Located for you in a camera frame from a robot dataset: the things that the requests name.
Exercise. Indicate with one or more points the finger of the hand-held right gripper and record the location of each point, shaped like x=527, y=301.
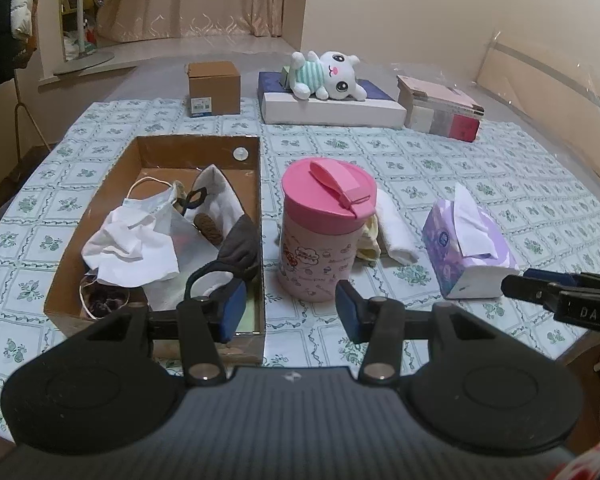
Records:
x=550, y=275
x=527, y=290

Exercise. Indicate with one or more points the purple tissue pack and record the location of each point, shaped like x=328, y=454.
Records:
x=445, y=245

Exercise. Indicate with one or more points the plastic-wrapped beige board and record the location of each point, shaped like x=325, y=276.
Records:
x=555, y=100

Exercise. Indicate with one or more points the small green packet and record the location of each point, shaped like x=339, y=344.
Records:
x=284, y=79

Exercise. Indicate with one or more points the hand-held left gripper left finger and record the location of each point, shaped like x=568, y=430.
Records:
x=232, y=307

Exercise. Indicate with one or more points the red white patterned garment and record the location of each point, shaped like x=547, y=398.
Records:
x=590, y=462

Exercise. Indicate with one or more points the green paper sheet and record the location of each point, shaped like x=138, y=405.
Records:
x=247, y=317

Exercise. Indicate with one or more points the white puffer jacket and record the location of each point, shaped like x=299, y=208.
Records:
x=24, y=0

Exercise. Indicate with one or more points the flat white and blue box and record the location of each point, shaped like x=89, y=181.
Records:
x=330, y=112

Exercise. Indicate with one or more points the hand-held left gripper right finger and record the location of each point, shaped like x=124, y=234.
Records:
x=347, y=310

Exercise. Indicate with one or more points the brown hair scrunchie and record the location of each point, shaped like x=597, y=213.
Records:
x=207, y=227

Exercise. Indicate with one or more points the folded white towel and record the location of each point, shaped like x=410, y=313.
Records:
x=395, y=230

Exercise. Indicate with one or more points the round white sticker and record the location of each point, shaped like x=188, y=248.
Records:
x=240, y=154

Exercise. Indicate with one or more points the beige curtain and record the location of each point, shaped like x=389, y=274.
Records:
x=190, y=0

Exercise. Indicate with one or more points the pale yellow cloth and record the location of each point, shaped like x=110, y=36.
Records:
x=367, y=240

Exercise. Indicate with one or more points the brown jacket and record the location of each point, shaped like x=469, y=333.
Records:
x=26, y=52

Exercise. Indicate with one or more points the coat rack pole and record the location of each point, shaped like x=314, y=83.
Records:
x=27, y=110

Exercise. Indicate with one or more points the pink lidded cup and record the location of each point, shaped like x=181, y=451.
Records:
x=315, y=255

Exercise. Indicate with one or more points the small closed cardboard box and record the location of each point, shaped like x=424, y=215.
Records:
x=215, y=90

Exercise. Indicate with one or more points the pink and white box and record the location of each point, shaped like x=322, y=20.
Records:
x=445, y=110

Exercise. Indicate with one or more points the white face mask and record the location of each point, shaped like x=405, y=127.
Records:
x=130, y=240

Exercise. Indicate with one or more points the dark grey cloth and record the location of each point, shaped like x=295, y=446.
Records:
x=240, y=247

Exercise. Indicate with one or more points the white bunny plush toy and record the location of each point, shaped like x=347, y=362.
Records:
x=337, y=77

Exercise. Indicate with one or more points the brown cardboard box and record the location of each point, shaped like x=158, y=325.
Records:
x=80, y=260

